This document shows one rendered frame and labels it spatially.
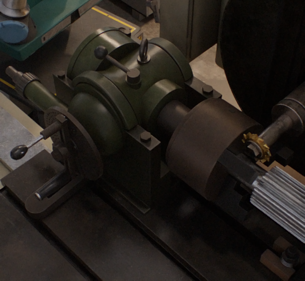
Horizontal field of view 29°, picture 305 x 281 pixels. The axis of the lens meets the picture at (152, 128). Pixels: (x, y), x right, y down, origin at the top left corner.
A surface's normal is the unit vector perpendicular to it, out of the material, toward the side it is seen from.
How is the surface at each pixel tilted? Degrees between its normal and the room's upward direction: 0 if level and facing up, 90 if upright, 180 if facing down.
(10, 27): 97
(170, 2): 90
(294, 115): 90
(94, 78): 10
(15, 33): 97
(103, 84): 5
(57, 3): 0
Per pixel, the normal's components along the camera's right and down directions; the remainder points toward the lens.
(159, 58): 0.16, -0.51
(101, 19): 0.00, -0.65
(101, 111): 0.04, -0.14
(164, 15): -0.71, 0.54
